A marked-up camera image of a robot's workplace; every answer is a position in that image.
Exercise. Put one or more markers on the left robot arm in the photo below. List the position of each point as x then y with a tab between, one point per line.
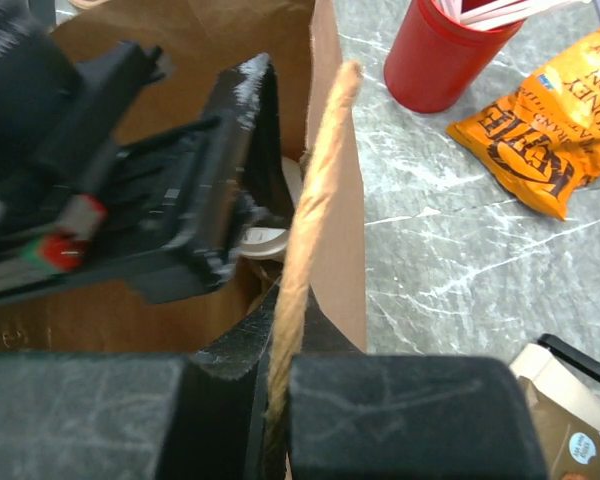
168	213

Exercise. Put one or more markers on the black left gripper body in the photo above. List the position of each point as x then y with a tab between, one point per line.
78	208

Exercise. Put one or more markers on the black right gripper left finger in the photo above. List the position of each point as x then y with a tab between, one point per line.
139	415

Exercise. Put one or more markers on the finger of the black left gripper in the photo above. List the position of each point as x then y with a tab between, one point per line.
245	143

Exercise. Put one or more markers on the brown snack bag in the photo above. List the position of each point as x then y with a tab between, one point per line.
571	447

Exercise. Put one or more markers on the white paper-wrapped straw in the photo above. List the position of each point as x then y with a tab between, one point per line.
496	14

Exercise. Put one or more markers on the cream two-tier display shelf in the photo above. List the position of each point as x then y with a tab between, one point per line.
552	365

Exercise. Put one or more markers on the orange chip bag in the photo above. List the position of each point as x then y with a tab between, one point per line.
542	142

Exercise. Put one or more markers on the red plastic cup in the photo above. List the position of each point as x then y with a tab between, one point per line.
434	59

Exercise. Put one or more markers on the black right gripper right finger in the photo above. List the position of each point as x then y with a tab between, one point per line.
354	415

